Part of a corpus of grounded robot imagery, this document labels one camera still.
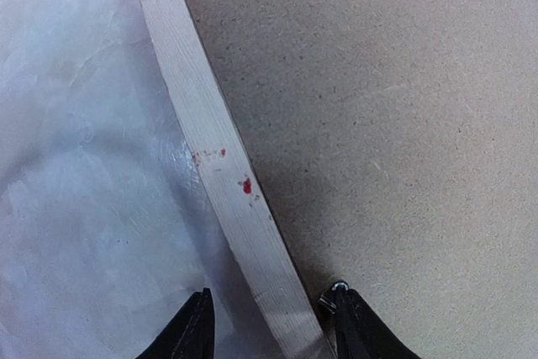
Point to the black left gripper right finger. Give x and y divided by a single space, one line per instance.
360 333

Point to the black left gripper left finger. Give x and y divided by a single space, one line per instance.
190 334

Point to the brown frame backing board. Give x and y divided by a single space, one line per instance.
396 144

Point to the red wooden picture frame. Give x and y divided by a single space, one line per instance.
233 191

